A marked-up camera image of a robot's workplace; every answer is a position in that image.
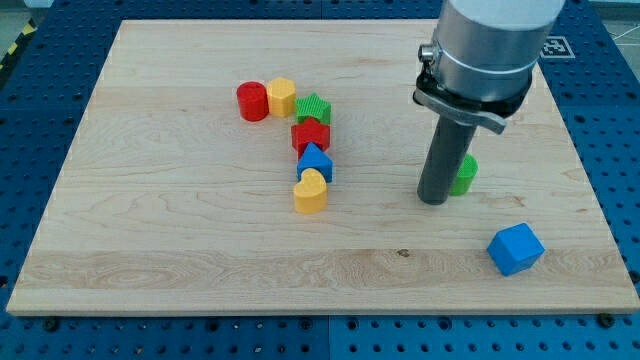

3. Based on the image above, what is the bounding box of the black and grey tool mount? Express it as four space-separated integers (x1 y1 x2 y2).
413 70 532 135

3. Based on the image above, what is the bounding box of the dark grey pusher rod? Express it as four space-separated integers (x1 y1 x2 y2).
417 116 476 205

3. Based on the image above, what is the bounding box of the green cylinder block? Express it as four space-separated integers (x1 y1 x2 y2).
449 154 479 196

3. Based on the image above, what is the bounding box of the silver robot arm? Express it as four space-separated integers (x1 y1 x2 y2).
413 0 565 205

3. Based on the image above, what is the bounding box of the blue cube block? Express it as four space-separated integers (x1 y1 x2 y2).
487 223 545 276

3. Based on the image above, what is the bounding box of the fiducial marker tag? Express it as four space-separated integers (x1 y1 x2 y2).
540 36 575 59

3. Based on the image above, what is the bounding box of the blue triangle block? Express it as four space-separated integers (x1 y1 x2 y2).
297 143 333 183

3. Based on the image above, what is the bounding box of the red star block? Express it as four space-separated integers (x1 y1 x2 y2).
291 117 331 159

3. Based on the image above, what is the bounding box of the green star block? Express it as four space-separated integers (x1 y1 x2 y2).
295 93 332 125

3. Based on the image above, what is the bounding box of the yellow heart block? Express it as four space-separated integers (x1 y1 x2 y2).
293 168 328 214

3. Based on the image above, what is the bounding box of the yellow hexagon block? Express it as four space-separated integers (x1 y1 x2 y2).
266 77 296 117

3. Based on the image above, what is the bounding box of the red cylinder block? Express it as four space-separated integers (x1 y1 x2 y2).
236 81 269 122

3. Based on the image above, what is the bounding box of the light wooden board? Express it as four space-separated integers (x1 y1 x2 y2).
7 20 639 316

